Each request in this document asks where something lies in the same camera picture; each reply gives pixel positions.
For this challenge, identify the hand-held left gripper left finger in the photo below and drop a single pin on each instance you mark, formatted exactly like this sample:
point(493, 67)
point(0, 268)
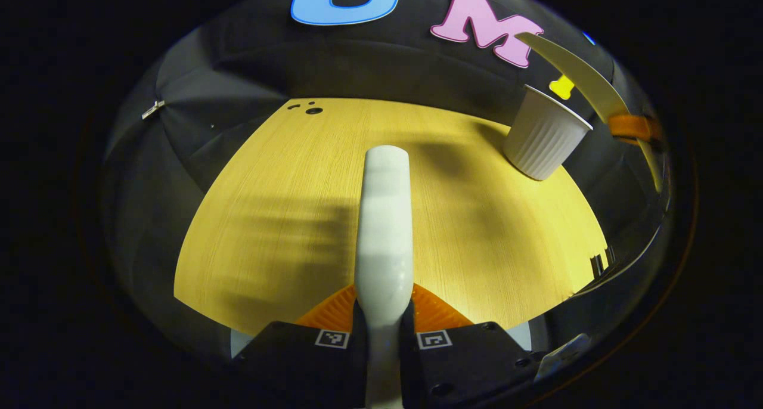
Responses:
point(298, 361)

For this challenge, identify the silver metal clip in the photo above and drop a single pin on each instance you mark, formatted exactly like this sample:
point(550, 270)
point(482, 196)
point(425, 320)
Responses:
point(153, 109)

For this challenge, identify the wooden desktop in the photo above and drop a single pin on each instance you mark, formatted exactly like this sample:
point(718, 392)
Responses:
point(286, 218)

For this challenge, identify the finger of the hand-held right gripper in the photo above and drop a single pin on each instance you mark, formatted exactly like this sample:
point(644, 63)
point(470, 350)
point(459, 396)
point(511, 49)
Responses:
point(635, 129)

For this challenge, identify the black backdrop cloth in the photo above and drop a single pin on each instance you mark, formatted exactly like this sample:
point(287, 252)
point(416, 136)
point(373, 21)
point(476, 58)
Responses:
point(238, 81)

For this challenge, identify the small grey broom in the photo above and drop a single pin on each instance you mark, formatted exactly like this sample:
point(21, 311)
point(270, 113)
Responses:
point(384, 230)

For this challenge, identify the white ribbed garbage bin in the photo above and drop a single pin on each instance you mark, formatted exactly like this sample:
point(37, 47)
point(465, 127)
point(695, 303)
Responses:
point(545, 138)

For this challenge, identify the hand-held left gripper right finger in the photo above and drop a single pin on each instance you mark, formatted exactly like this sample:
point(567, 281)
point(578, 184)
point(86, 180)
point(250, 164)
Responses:
point(465, 361)

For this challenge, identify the small grey dustpan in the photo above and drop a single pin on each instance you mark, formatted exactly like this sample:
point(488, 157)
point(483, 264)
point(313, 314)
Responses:
point(572, 63)

